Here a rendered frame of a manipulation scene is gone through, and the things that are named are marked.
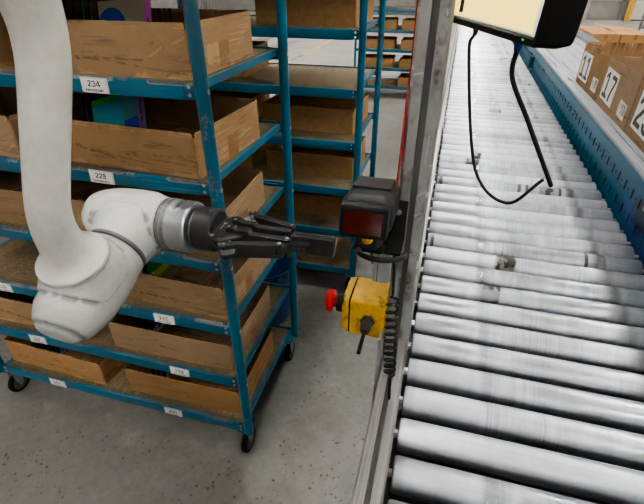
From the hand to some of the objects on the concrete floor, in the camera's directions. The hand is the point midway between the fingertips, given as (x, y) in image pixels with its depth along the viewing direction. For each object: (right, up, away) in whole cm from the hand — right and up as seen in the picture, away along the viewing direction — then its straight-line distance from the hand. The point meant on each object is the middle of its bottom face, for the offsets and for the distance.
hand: (313, 244), depth 72 cm
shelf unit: (-61, -48, +102) cm, 128 cm away
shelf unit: (-25, -3, +172) cm, 174 cm away
